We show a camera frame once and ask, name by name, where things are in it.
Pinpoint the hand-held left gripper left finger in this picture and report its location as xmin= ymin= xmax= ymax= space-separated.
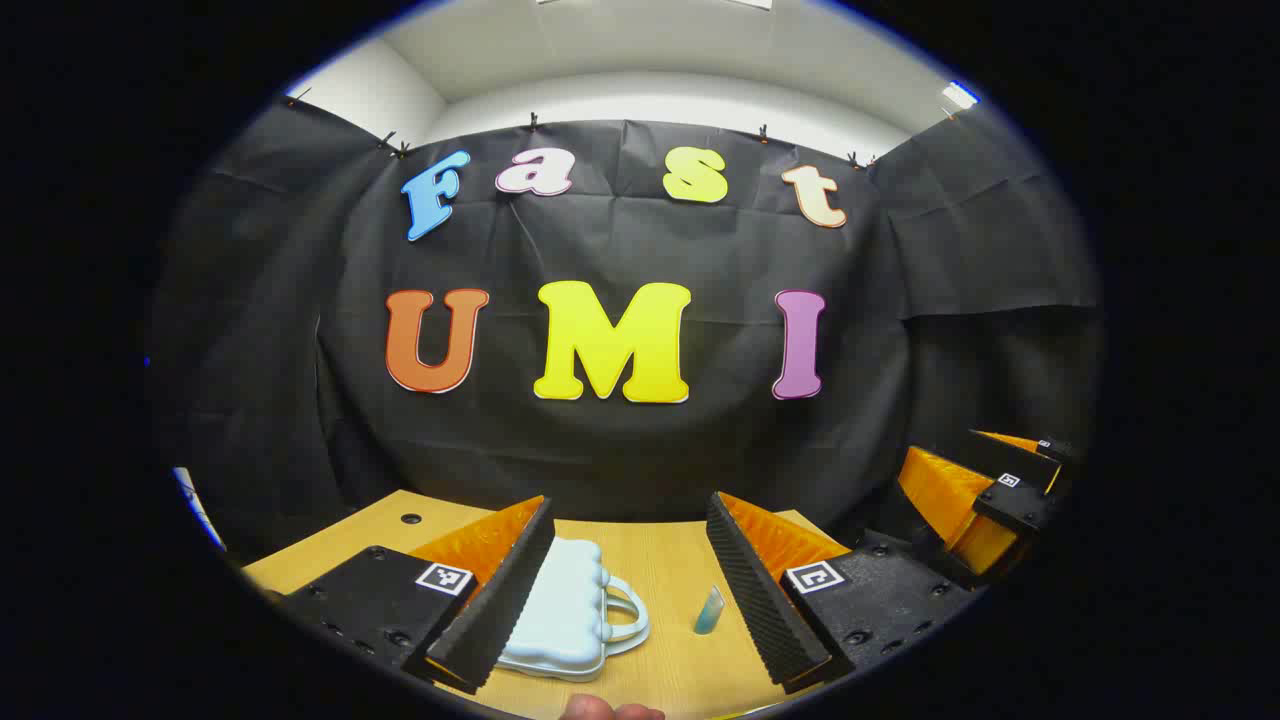
xmin=285 ymin=495 xmax=557 ymax=695

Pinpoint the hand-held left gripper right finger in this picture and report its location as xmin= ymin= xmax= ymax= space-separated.
xmin=705 ymin=490 xmax=989 ymax=693

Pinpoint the light blue suitcase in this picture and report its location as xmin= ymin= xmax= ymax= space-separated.
xmin=495 ymin=538 xmax=651 ymax=684

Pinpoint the black backdrop cloth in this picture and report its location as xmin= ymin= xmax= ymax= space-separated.
xmin=145 ymin=95 xmax=1106 ymax=561

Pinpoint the white printed board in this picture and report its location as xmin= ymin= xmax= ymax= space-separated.
xmin=172 ymin=467 xmax=227 ymax=551

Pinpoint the row of black cloth clips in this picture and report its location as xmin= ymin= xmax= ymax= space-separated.
xmin=285 ymin=88 xmax=881 ymax=166

